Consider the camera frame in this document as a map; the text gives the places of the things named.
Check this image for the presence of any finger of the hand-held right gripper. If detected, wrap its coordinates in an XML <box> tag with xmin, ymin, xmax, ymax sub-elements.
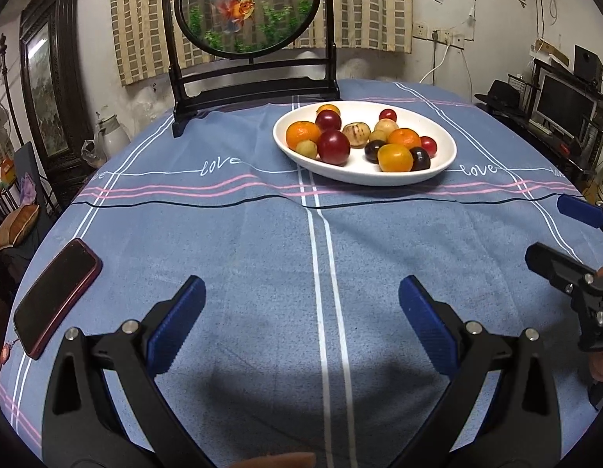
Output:
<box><xmin>525</xmin><ymin>242</ymin><xmax>603</xmax><ymax>325</ymax></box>
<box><xmin>557</xmin><ymin>194</ymin><xmax>603</xmax><ymax>229</ymax></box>

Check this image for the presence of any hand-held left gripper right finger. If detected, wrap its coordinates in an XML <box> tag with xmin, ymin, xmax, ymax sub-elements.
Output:
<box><xmin>370</xmin><ymin>275</ymin><xmax>562</xmax><ymax>468</ymax></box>

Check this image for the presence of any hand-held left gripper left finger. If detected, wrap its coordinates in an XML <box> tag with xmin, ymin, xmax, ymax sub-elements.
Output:
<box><xmin>42</xmin><ymin>275</ymin><xmax>217</xmax><ymax>468</ymax></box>

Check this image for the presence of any white oval plate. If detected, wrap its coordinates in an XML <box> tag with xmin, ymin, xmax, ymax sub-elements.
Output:
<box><xmin>273</xmin><ymin>100</ymin><xmax>457</xmax><ymax>187</ymax></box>

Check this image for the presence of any dark purple plum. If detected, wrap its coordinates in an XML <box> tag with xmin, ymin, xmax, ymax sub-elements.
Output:
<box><xmin>364</xmin><ymin>139</ymin><xmax>387</xmax><ymax>164</ymax></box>
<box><xmin>409</xmin><ymin>147</ymin><xmax>432</xmax><ymax>172</ymax></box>

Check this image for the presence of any yellow-orange citrus fruit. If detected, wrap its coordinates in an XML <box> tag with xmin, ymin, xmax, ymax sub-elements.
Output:
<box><xmin>377</xmin><ymin>144</ymin><xmax>414</xmax><ymax>173</ymax></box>

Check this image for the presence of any smooth orange tangerine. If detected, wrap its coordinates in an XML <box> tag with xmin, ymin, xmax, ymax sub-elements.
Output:
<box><xmin>388</xmin><ymin>128</ymin><xmax>422</xmax><ymax>149</ymax></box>

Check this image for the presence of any large red plum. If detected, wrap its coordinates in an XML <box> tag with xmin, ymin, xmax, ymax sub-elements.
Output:
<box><xmin>317</xmin><ymin>129</ymin><xmax>351</xmax><ymax>165</ymax></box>

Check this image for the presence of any pale speckled passion fruit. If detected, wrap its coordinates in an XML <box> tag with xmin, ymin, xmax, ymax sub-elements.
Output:
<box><xmin>342</xmin><ymin>123</ymin><xmax>371</xmax><ymax>149</ymax></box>

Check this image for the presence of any small red plum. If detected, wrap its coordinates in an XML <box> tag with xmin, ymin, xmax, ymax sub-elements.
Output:
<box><xmin>315</xmin><ymin>110</ymin><xmax>342</xmax><ymax>132</ymax></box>

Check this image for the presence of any large bumpy orange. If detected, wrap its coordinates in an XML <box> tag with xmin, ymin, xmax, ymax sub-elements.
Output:
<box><xmin>286</xmin><ymin>121</ymin><xmax>322</xmax><ymax>153</ymax></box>

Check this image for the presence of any person's left hand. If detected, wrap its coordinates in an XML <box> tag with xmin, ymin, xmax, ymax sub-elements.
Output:
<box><xmin>231</xmin><ymin>452</ymin><xmax>317</xmax><ymax>468</ymax></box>

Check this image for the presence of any black computer desk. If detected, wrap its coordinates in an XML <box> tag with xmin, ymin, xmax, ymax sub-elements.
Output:
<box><xmin>477</xmin><ymin>58</ymin><xmax>603</xmax><ymax>186</ymax></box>

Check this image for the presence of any blue striped tablecloth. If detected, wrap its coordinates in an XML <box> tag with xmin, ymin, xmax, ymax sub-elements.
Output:
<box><xmin>0</xmin><ymin>78</ymin><xmax>603</xmax><ymax>468</ymax></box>

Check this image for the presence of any computer monitor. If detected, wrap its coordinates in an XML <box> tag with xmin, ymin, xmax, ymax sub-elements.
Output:
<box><xmin>532</xmin><ymin>72</ymin><xmax>599</xmax><ymax>140</ymax></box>

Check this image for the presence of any red-cased smartphone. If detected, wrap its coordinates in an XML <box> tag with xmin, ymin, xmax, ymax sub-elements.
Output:
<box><xmin>12</xmin><ymin>238</ymin><xmax>103</xmax><ymax>360</ymax></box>

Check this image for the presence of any black hat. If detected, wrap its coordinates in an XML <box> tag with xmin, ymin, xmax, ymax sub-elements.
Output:
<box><xmin>474</xmin><ymin>79</ymin><xmax>527</xmax><ymax>113</ymax></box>

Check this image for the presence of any black speaker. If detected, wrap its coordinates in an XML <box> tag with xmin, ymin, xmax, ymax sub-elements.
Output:
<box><xmin>573</xmin><ymin>45</ymin><xmax>603</xmax><ymax>81</ymax></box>

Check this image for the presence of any small phone charm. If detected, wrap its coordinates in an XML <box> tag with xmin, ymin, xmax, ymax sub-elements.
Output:
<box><xmin>0</xmin><ymin>339</ymin><xmax>19</xmax><ymax>370</ymax></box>

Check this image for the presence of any brown cushion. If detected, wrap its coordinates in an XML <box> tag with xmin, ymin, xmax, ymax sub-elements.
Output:
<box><xmin>0</xmin><ymin>204</ymin><xmax>41</xmax><ymax>254</ymax></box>

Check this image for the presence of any clear plastic bag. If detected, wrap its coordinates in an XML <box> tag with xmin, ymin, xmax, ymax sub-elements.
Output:
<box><xmin>81</xmin><ymin>139</ymin><xmax>107</xmax><ymax>169</ymax></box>

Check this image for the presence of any white kettle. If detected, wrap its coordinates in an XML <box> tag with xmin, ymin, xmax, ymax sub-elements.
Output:
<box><xmin>93</xmin><ymin>112</ymin><xmax>132</xmax><ymax>163</ymax></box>

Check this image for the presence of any dark framed painting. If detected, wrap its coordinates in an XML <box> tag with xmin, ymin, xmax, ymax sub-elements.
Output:
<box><xmin>18</xmin><ymin>0</ymin><xmax>94</xmax><ymax>191</ymax></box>

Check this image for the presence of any beige checked curtain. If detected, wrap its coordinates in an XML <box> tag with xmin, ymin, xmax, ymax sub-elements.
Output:
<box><xmin>109</xmin><ymin>0</ymin><xmax>413</xmax><ymax>87</ymax></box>

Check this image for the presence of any round goldfish screen black stand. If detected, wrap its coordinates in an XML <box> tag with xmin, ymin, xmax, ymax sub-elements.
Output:
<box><xmin>160</xmin><ymin>0</ymin><xmax>341</xmax><ymax>138</ymax></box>

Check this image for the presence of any white power cable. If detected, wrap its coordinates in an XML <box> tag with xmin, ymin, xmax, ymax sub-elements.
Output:
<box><xmin>418</xmin><ymin>39</ymin><xmax>451</xmax><ymax>85</ymax></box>

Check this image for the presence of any double white wall socket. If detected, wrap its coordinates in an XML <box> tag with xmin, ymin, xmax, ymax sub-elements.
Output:
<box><xmin>430</xmin><ymin>29</ymin><xmax>465</xmax><ymax>50</ymax></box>

